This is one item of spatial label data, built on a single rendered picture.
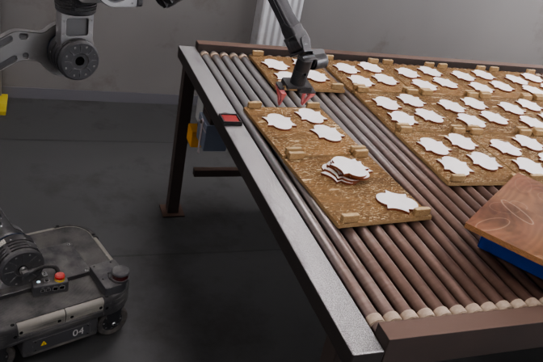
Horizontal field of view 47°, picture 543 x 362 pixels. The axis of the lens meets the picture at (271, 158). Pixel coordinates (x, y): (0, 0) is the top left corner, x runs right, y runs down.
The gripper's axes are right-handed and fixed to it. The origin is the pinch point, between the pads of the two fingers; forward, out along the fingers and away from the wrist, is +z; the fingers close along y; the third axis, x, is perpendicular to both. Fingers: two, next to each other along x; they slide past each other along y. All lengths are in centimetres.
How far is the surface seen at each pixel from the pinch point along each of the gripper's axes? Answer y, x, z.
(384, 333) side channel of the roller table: -23, -107, -11
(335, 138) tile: 16.6, -12.1, 8.0
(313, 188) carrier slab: -9.1, -44.0, 2.7
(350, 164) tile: 7.5, -36.6, -0.5
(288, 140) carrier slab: -2.5, -10.9, 9.2
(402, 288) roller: -5, -92, -4
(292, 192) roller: -15.7, -43.0, 4.9
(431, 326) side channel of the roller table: -10, -108, -11
